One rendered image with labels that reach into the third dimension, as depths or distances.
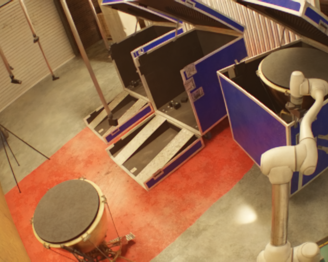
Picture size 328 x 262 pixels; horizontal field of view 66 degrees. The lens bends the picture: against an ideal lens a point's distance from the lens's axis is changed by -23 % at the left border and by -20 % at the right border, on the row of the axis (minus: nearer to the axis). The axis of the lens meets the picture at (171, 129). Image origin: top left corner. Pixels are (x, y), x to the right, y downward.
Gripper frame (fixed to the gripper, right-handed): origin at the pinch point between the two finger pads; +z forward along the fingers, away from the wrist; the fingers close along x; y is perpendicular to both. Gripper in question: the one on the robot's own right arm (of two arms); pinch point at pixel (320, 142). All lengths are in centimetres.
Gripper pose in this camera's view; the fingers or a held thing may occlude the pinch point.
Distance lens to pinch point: 215.3
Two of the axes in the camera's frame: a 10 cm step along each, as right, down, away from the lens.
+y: -5.5, 6.2, -5.6
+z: -7.8, -1.6, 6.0
